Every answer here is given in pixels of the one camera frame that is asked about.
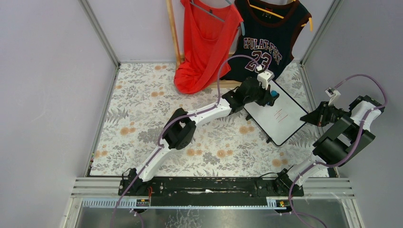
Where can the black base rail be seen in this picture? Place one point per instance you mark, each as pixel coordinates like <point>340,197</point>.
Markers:
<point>211,191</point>

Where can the floral table mat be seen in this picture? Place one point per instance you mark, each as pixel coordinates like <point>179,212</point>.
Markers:
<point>142,102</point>

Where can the red tank top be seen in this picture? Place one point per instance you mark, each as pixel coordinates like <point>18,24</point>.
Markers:
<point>208,35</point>

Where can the wooden clothes rack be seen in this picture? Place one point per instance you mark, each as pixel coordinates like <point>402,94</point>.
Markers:
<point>179,57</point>

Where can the navy basketball jersey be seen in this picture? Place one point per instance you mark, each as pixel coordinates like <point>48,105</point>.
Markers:
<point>270,34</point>

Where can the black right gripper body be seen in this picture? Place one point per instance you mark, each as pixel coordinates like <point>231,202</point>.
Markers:
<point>321,114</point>

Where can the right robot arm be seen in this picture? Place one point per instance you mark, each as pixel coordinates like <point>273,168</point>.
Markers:
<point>348,134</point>

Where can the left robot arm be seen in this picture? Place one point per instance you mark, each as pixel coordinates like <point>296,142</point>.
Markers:
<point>180,129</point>

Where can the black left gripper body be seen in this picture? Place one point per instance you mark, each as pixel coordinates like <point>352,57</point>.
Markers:
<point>263,95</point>

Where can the white whiteboard black frame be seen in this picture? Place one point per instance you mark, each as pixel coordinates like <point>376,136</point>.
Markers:
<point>280,121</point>

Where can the blue whiteboard eraser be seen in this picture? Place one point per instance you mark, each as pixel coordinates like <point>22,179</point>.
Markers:
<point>274,93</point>

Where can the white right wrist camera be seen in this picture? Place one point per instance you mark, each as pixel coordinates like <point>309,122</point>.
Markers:
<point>333,94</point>

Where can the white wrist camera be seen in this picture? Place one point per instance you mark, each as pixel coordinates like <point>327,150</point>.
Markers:
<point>333,94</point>
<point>264,77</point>

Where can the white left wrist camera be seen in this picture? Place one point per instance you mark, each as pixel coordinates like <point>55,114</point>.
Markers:
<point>264,77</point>

